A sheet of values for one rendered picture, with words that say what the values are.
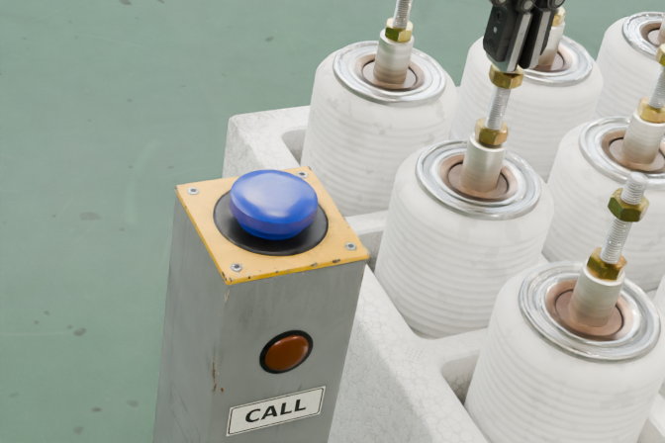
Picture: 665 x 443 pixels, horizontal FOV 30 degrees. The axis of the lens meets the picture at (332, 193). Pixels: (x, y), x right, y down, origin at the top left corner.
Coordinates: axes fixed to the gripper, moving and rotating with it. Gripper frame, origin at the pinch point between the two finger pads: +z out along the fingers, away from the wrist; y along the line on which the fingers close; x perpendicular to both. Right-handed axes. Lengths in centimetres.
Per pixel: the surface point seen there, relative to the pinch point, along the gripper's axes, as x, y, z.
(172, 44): -57, -6, 35
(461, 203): 1.9, 2.4, 9.8
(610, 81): -10.6, -19.5, 12.9
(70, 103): -49, 8, 35
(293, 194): 7.0, 16.8, 2.2
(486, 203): 2.4, 1.0, 9.8
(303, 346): 10.4, 17.1, 8.6
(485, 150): 0.8, 0.7, 7.2
